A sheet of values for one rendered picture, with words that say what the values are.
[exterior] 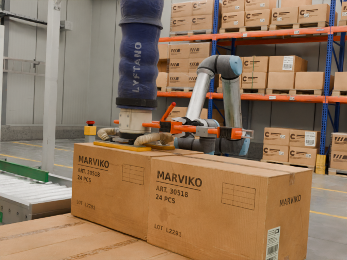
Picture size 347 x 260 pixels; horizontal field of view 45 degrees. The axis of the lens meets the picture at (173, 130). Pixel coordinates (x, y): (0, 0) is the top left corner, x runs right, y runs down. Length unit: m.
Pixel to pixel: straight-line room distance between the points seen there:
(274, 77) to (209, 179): 7.99
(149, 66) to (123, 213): 0.76
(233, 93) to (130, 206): 1.04
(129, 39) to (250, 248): 1.20
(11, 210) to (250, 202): 1.51
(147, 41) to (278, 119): 8.89
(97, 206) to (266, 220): 0.98
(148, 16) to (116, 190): 0.89
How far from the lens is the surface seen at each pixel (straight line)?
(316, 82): 9.34
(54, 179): 3.44
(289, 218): 1.81
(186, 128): 2.02
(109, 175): 2.17
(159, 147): 2.24
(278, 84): 9.59
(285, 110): 10.89
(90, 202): 2.31
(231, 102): 2.72
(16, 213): 2.62
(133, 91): 2.19
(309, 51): 10.84
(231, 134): 1.87
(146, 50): 2.21
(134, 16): 2.23
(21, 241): 2.07
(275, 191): 1.65
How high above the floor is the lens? 1.17
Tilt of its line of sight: 3 degrees down
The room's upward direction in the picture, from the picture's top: 3 degrees clockwise
